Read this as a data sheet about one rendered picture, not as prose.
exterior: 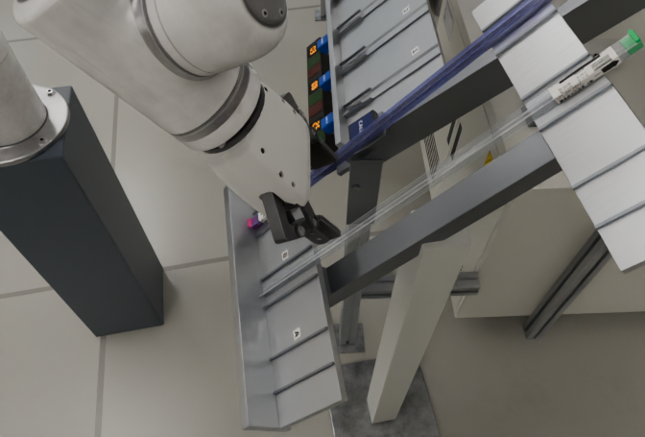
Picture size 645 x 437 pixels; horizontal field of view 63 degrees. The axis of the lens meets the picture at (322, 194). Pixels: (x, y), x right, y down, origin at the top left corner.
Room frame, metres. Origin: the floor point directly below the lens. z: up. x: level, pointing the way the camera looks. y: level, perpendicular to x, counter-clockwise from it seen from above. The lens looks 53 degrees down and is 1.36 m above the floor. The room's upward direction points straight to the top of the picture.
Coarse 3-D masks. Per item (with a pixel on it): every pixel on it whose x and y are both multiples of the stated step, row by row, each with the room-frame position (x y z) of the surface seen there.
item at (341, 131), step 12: (336, 12) 0.94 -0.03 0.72; (336, 24) 0.90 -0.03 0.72; (336, 36) 0.86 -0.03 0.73; (336, 48) 0.82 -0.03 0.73; (336, 60) 0.78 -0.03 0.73; (336, 72) 0.74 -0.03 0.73; (336, 84) 0.71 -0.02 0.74; (336, 96) 0.68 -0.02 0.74; (336, 108) 0.65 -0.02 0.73; (336, 120) 0.62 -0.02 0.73; (336, 132) 0.60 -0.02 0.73; (336, 144) 0.57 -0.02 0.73
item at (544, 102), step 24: (624, 48) 0.37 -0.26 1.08; (504, 120) 0.36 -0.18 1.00; (528, 120) 0.35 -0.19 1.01; (480, 144) 0.35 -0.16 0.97; (432, 168) 0.35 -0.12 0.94; (456, 168) 0.34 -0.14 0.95; (408, 192) 0.34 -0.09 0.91; (384, 216) 0.33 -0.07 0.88; (336, 240) 0.33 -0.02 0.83; (312, 264) 0.32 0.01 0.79; (264, 288) 0.31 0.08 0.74
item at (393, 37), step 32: (352, 0) 0.94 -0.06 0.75; (384, 0) 0.87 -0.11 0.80; (416, 0) 0.81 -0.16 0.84; (352, 32) 0.85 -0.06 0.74; (384, 32) 0.79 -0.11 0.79; (416, 32) 0.73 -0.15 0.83; (352, 64) 0.75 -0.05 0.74; (384, 64) 0.71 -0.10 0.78; (416, 64) 0.66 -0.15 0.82; (352, 96) 0.68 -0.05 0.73; (384, 96) 0.64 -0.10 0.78
